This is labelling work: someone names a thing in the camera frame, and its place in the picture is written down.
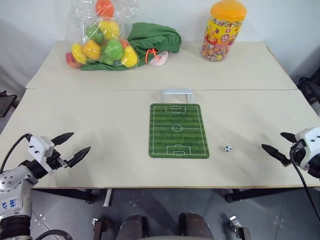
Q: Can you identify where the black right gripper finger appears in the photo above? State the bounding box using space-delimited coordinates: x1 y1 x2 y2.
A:
261 143 291 167
280 132 297 144

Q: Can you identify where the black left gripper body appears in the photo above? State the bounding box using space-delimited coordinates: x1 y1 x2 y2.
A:
44 147 70 175

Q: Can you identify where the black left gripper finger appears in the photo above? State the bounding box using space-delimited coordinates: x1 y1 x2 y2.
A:
65 146 92 169
51 132 75 147

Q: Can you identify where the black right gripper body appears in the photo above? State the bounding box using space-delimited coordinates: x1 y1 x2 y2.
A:
289 139 307 166

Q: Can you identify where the green soccer field mat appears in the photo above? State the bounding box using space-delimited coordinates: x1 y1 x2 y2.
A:
149 103 211 160

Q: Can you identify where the white table leg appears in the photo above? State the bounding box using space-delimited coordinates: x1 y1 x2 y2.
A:
103 188 113 208

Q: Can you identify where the black chair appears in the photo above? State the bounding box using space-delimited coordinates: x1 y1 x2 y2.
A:
297 71 320 106

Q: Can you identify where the black stand base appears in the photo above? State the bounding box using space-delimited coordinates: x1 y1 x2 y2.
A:
0 90 18 118

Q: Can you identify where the red toy pepper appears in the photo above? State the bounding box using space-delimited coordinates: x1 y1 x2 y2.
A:
65 51 82 69

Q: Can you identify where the dark rounded shape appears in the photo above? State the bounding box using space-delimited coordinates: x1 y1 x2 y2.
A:
178 212 214 240
116 214 149 240

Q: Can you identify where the orange yellow toy pepper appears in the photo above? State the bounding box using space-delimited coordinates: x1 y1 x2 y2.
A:
82 39 102 61

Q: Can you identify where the green toy pepper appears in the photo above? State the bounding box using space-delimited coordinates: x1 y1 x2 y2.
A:
100 38 125 65
85 24 105 44

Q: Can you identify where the clear plastic bag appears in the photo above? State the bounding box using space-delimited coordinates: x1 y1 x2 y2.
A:
65 0 140 72

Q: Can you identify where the small silver goal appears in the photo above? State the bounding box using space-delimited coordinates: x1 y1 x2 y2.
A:
161 87 194 104

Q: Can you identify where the candy jar with orange lid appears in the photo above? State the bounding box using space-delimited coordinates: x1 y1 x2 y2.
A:
199 0 248 63

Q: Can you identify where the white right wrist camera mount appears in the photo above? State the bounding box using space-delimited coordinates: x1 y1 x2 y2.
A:
294 127 320 171

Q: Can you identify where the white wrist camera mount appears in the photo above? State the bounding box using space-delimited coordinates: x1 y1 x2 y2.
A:
294 127 320 171
27 135 56 164

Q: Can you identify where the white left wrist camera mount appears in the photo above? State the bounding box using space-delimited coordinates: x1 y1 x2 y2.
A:
27 135 56 164

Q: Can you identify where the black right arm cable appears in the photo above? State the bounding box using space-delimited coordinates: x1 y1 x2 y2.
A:
289 146 320 227

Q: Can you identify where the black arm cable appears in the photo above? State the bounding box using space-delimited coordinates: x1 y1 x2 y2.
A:
289 146 320 227
0 133 33 173

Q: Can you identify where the black table frame bar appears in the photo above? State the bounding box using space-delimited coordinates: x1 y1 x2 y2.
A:
31 188 97 204
224 187 320 204

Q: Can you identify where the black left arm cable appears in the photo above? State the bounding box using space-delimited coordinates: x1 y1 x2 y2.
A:
0 133 33 173

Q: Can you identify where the black cable loop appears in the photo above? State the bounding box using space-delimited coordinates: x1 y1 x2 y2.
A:
29 229 69 240

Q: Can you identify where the metal bracket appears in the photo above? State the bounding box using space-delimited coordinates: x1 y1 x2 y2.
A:
91 215 106 240
228 215 252 240

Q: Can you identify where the orange drawstring cord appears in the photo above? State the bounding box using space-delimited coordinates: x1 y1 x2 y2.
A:
144 48 161 64

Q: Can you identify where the green cloth drawstring bag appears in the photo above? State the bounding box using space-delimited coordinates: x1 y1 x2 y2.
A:
80 22 182 72

